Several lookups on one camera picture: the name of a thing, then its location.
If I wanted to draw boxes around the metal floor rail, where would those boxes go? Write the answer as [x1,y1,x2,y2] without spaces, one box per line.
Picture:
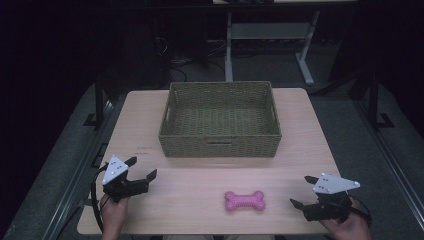
[352,99,424,232]
[41,99,116,240]

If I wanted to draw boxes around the grey metal desk frame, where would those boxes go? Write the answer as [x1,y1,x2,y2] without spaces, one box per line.
[212,0,358,86]

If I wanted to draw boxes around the black metal stand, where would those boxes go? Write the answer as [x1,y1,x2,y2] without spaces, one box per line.
[365,71,396,132]
[83,73,116,130]

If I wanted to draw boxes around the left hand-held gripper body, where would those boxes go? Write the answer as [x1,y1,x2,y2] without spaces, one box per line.
[101,154,150,204]

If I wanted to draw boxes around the black floor cables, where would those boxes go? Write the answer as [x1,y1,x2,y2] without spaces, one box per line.
[167,37,255,84]

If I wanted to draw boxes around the pink bone-shaped toy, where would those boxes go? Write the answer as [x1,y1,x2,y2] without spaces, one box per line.
[224,190,267,213]

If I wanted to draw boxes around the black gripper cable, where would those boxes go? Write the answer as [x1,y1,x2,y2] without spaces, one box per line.
[348,194,373,228]
[90,162,110,234]

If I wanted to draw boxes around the person's right hand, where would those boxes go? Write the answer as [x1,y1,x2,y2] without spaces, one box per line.
[320,207,372,240]

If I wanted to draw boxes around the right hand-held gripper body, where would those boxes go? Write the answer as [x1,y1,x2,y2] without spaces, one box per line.
[303,172,361,223]

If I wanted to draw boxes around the green woven basket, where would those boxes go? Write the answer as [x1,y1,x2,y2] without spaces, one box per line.
[158,80,283,159]

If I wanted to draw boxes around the person's left hand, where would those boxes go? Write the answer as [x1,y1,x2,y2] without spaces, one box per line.
[99,194,130,240]

